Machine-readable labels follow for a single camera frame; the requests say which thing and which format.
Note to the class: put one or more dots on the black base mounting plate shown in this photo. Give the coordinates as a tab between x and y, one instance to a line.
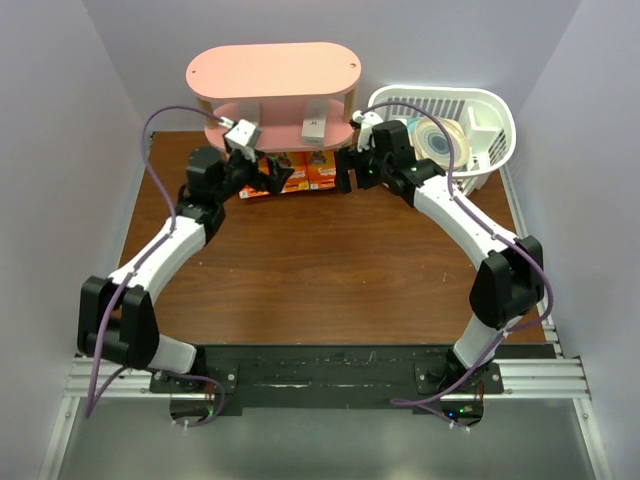
347	377

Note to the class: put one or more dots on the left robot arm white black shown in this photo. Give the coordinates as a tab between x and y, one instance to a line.
117	321

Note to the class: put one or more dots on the grey white razor box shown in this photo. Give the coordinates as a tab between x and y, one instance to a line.
314	122

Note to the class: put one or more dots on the pink three-tier wooden shelf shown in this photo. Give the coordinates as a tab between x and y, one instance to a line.
282	77

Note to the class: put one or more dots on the white plastic basket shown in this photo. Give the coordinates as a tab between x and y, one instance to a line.
484	117

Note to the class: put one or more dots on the aluminium frame rail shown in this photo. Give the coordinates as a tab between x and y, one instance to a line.
312	269

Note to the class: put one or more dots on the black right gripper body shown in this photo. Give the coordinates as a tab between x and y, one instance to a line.
370	169

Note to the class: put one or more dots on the orange Gillette razor box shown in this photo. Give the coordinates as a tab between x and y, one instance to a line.
298	181
249	192
321	169

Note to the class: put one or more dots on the white Harry's razor box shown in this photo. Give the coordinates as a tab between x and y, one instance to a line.
250	111

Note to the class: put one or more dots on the stack of ceramic plates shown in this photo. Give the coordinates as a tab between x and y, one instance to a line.
429	142

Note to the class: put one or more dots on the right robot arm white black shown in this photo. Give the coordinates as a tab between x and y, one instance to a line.
509	280

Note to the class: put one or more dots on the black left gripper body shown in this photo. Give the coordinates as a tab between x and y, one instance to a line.
239	173

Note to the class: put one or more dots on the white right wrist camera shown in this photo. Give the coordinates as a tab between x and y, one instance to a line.
364	122

